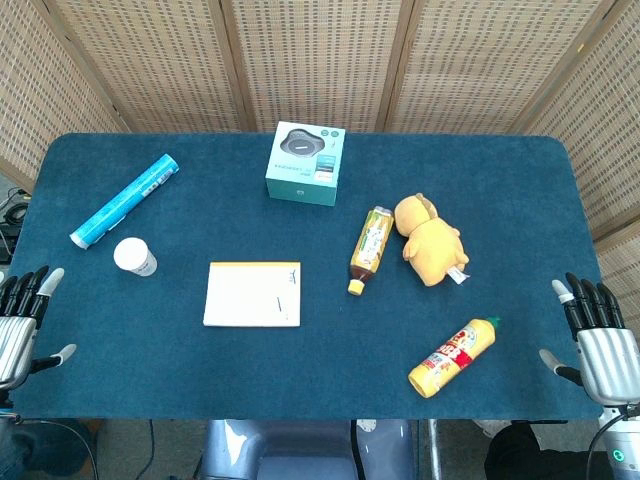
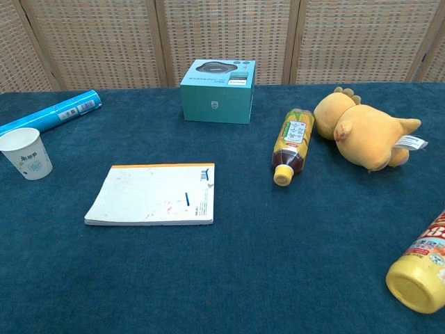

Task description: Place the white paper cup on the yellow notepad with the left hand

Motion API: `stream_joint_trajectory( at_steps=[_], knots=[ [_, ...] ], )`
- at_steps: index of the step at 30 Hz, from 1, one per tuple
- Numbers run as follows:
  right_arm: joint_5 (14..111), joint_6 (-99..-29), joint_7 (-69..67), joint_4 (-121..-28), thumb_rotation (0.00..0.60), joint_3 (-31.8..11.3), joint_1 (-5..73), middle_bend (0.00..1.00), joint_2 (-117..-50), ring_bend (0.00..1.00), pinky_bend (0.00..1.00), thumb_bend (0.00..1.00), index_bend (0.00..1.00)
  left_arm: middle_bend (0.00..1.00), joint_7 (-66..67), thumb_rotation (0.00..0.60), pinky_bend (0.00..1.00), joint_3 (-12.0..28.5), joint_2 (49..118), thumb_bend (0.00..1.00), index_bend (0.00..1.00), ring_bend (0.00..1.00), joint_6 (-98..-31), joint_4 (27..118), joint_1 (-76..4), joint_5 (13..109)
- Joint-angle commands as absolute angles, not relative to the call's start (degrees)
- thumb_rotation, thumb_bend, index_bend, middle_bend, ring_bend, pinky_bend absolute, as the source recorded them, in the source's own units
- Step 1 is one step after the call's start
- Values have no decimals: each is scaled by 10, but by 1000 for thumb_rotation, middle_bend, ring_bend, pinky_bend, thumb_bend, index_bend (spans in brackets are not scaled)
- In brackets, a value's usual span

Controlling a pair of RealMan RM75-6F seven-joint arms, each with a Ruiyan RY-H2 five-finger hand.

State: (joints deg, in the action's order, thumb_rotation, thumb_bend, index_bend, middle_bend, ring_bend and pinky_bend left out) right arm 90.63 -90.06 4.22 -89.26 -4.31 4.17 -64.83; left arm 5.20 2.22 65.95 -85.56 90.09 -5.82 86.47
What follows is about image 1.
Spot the robot base body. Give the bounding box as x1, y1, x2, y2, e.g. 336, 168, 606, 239
197, 418, 416, 480

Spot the blue table cloth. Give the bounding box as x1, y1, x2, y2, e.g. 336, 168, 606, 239
8, 131, 605, 421

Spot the white notepad yellow edge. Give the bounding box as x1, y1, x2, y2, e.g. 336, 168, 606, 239
202, 260, 303, 329

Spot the teal speaker box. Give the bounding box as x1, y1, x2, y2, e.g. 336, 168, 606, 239
264, 120, 347, 208

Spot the tea bottle yellow cap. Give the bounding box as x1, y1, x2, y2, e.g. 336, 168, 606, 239
347, 205, 396, 297

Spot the yellow plush toy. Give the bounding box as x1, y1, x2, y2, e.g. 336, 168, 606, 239
393, 192, 471, 288

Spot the white paper cup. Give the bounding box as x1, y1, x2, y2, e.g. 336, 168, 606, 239
112, 236, 159, 277

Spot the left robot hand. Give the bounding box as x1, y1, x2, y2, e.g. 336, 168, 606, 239
0, 266, 78, 392

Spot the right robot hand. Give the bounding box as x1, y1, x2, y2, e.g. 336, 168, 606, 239
538, 271, 640, 407

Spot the black equipment on floor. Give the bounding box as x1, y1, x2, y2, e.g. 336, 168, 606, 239
0, 187, 32, 266

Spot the woven folding screen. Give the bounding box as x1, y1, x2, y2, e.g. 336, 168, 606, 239
0, 0, 640, 321

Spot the yellow squeeze bottle green cap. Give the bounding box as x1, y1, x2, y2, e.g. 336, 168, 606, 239
407, 315, 503, 400

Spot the black cable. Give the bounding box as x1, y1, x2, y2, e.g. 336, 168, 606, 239
9, 417, 101, 480

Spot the blue cylindrical tube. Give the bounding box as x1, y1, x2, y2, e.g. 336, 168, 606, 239
69, 153, 181, 251

